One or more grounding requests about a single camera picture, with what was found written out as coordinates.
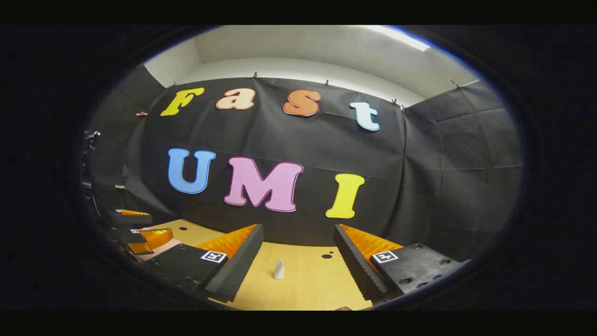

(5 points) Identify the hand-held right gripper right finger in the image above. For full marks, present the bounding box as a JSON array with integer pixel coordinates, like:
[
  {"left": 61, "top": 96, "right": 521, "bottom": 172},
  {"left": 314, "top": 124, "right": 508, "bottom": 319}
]
[{"left": 333, "top": 223, "right": 471, "bottom": 303}]

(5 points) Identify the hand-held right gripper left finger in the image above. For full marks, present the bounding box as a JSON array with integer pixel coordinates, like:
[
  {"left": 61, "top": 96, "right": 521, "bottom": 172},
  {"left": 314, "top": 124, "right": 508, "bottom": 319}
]
[{"left": 139, "top": 223, "right": 265, "bottom": 303}]

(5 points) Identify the black backdrop cloth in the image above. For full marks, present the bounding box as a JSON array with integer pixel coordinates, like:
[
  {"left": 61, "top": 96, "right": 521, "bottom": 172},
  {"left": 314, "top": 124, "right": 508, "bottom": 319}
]
[{"left": 86, "top": 65, "right": 524, "bottom": 262}]

